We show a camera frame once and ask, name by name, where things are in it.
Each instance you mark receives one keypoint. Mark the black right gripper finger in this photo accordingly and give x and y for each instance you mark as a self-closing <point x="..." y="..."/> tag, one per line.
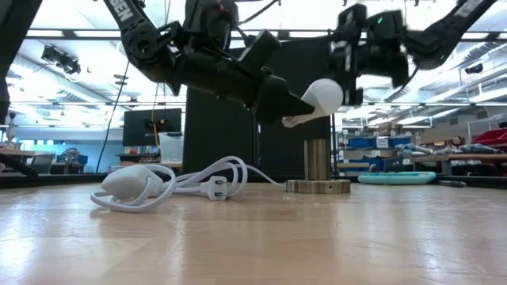
<point x="353" y="93"/>

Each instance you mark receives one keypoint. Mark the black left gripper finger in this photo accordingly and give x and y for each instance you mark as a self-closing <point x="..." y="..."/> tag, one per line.
<point x="297" y="107"/>

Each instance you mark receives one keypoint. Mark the white light bulb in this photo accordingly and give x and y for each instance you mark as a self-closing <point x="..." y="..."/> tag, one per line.
<point x="325" y="95"/>

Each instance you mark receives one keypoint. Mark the brass lamp socket base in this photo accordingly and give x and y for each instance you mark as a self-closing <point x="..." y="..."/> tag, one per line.
<point x="317" y="158"/>

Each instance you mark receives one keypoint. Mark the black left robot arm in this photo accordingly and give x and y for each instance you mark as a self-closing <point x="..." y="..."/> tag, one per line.
<point x="142" y="43"/>

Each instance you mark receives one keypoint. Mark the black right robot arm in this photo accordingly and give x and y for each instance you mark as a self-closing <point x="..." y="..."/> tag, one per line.
<point x="435" y="39"/>

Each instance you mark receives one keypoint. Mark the black room divider panel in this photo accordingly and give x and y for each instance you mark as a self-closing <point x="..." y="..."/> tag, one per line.
<point x="285" y="150"/>
<point x="218" y="130"/>

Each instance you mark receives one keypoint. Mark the blue storage bin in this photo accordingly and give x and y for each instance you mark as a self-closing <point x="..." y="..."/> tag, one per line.
<point x="359" y="142"/>
<point x="401" y="141"/>

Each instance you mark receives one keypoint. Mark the teal tray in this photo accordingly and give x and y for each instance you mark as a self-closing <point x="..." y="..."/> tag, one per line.
<point x="396" y="178"/>

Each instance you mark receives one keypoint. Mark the clear plastic storage bin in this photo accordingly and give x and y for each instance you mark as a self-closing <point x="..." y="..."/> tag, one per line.
<point x="171" y="148"/>

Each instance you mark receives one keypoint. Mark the person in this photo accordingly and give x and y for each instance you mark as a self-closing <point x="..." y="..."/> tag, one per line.
<point x="458" y="141"/>

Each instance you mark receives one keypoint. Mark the black computer monitor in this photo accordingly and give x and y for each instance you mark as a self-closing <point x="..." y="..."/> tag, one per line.
<point x="136" y="126"/>

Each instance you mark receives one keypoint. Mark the wooden workbench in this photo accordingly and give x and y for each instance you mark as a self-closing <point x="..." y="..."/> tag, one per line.
<point x="475" y="157"/>

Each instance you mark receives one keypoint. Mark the red storage bin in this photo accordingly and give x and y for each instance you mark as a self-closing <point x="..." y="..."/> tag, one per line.
<point x="493" y="138"/>

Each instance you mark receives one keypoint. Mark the low cluttered background table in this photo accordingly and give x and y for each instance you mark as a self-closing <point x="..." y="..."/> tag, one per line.
<point x="138" y="158"/>

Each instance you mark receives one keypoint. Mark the grey office chair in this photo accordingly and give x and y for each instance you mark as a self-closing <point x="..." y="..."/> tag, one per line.
<point x="41" y="162"/>

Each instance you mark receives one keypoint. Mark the wooden background desk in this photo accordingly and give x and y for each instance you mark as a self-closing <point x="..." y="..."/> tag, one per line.
<point x="16" y="152"/>

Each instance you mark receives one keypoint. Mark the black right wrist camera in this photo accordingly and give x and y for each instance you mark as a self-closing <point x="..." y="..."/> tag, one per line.
<point x="351" y="21"/>

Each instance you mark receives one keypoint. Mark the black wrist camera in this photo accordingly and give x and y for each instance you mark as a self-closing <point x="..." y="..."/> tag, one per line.
<point x="259" y="49"/>
<point x="351" y="21"/>

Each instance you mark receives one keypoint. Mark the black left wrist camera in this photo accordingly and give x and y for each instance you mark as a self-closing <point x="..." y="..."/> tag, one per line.
<point x="259" y="49"/>

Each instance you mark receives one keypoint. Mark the black ceiling-mounted camera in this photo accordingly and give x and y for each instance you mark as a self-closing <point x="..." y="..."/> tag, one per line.
<point x="473" y="69"/>
<point x="63" y="61"/>

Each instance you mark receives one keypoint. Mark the black aluminium table frame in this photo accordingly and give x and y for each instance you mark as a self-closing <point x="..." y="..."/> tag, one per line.
<point x="39" y="181"/>

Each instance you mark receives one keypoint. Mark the white post black knob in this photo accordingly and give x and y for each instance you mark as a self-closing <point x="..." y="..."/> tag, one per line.
<point x="12" y="115"/>

